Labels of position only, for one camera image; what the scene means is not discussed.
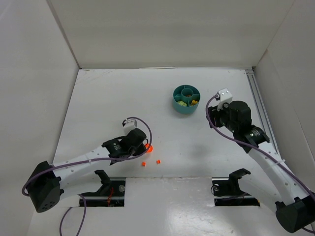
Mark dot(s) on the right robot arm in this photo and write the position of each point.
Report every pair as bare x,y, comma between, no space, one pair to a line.
289,198

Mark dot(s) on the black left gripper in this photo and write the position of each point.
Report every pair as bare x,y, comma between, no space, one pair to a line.
141,148

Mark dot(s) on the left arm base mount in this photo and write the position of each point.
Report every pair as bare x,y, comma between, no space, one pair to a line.
111,192

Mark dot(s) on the light green curved lego brick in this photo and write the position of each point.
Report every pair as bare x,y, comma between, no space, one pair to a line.
182,103

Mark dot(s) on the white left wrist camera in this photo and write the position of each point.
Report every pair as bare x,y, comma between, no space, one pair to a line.
128,125

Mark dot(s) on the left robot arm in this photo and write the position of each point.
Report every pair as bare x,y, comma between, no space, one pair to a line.
50,183

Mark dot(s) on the orange plastic ring disc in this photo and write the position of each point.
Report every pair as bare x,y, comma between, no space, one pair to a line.
149,148

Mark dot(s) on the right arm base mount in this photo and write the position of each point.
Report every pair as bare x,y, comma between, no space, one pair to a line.
227,192

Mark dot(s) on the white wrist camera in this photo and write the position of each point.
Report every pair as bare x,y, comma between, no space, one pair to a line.
223,96
128,125

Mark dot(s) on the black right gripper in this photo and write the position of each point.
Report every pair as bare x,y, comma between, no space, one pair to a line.
214,118

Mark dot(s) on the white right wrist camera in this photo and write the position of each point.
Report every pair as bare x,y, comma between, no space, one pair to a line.
223,96

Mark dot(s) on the aluminium rail at right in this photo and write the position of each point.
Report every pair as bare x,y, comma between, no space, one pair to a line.
266,125

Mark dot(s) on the teal round divided container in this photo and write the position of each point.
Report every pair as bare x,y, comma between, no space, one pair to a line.
179,95

